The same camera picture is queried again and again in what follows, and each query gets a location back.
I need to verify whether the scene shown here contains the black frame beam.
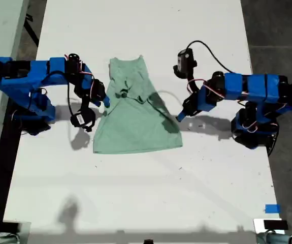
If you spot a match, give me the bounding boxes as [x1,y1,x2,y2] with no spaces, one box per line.
[0,99,22,238]

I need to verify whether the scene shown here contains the silver mounting plate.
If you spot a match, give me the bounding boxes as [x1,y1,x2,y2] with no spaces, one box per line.
[252,218,289,234]

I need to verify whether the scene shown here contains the black strap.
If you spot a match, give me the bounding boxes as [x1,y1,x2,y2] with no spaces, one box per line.
[23,14,40,48]

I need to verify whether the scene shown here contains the small black box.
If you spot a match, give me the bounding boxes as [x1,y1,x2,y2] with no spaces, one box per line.
[2,221,22,233]
[264,220,288,231]

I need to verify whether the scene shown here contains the black camera cable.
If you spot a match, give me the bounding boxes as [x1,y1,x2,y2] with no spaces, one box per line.
[67,82,75,117]
[186,40,236,74]

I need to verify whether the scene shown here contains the grey metal tube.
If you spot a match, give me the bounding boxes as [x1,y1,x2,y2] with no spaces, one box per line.
[256,231,292,244]
[0,233,20,244]

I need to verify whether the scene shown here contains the black camera box with label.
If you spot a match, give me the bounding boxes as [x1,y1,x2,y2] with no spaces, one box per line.
[70,108,96,133]
[173,48,198,79]

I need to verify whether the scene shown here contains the blue tape patch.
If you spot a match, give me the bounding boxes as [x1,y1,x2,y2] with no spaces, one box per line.
[265,204,281,214]

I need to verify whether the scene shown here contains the pale green T-shirt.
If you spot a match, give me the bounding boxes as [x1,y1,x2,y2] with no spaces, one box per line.
[92,54,183,155]

